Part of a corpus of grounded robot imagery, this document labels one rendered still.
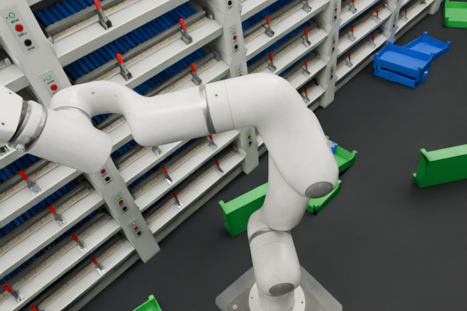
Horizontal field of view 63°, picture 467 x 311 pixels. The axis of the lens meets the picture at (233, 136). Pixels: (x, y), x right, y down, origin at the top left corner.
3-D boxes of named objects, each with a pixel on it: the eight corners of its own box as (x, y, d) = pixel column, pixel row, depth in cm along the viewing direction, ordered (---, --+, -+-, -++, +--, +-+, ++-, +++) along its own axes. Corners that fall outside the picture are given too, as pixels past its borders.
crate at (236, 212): (285, 209, 190) (276, 198, 195) (283, 185, 176) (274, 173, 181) (231, 237, 183) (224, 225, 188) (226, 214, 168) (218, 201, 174)
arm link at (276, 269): (289, 255, 121) (288, 213, 104) (304, 314, 107) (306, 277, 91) (251, 262, 121) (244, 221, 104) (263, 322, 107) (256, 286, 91)
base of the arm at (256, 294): (317, 305, 127) (319, 280, 114) (274, 343, 120) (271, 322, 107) (279, 264, 139) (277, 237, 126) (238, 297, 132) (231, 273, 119)
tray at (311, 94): (323, 94, 233) (331, 80, 221) (255, 150, 207) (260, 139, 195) (299, 73, 238) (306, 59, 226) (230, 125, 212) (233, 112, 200)
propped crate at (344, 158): (322, 146, 216) (326, 135, 212) (353, 164, 204) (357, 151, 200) (290, 164, 197) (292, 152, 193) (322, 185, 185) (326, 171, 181)
